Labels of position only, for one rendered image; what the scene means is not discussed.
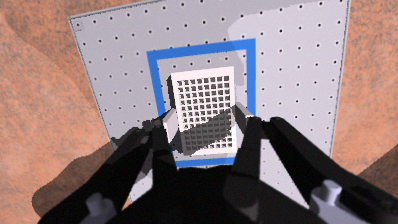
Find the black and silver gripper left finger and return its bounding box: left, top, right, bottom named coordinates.
left=37, top=108, right=188, bottom=224

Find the blue tape outline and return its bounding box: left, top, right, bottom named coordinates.
left=147, top=38, right=256, bottom=167

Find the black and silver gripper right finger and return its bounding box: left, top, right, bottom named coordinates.
left=223, top=102, right=398, bottom=224

